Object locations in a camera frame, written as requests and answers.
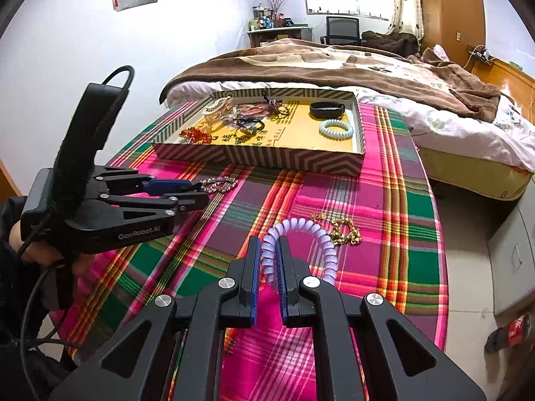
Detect wooden headboard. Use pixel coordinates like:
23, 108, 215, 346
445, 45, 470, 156
471, 58, 534, 122

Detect bed with floral sheet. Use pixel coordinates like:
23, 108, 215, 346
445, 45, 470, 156
160, 34, 535, 201

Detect window curtain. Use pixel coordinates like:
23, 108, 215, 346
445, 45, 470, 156
386, 0, 424, 42

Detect grey drawer cabinet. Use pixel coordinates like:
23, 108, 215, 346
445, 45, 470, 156
488, 194, 535, 316

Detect black office chair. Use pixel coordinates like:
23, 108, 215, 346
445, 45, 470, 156
320, 15, 361, 46

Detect desk with items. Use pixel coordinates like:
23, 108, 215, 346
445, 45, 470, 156
247, 5, 313, 48

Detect dark bead mala bracelet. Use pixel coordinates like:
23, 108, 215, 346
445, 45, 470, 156
250, 90, 292, 117

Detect purple spiral hair tie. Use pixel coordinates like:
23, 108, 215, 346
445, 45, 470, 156
259, 217, 339, 285

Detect red bead bracelet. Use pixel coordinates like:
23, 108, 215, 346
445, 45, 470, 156
179, 126, 215, 145

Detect brown blanket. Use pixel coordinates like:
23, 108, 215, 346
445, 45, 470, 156
159, 38, 502, 123

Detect yellow patterned box tray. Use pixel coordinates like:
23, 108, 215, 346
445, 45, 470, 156
152, 88, 365, 177

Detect wooden wardrobe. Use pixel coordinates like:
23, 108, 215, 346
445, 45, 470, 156
421, 0, 485, 69

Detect gold chain bracelet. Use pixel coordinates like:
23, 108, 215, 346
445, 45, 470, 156
309, 212, 364, 247

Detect light blue spiral hair tie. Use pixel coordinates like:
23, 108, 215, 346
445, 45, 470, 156
318, 119, 356, 140

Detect translucent hair claw clip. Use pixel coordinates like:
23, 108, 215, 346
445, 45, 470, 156
201, 96, 233, 126

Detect cola bottle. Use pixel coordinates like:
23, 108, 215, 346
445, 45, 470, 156
484, 313, 534, 354

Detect left hand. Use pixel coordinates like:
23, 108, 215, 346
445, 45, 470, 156
8, 220, 97, 279

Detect black wristband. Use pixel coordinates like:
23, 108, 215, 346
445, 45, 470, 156
309, 102, 345, 120

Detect plaid tablecloth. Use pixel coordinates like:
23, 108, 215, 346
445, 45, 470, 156
47, 100, 449, 401

